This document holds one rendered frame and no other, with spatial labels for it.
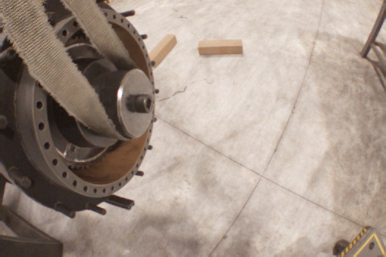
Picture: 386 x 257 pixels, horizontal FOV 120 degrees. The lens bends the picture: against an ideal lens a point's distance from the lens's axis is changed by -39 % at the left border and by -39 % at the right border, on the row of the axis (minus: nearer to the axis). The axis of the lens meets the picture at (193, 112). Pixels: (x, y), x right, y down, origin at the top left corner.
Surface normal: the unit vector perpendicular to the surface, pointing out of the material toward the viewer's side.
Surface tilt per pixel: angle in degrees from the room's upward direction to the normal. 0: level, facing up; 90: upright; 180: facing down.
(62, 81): 94
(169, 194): 0
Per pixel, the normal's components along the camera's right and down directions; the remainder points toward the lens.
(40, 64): 0.81, 0.44
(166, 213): -0.18, -0.52
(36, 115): 0.97, 0.04
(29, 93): -0.23, -0.04
